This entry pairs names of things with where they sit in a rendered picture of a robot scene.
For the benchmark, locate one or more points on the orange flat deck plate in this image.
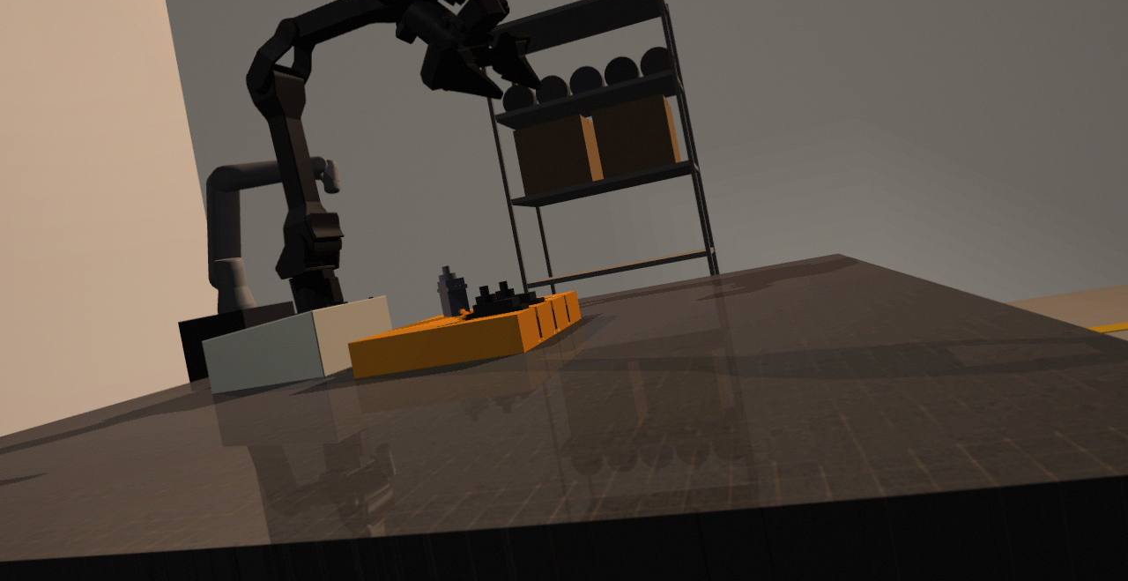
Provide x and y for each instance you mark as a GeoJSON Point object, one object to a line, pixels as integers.
{"type": "Point", "coordinates": [499, 324]}

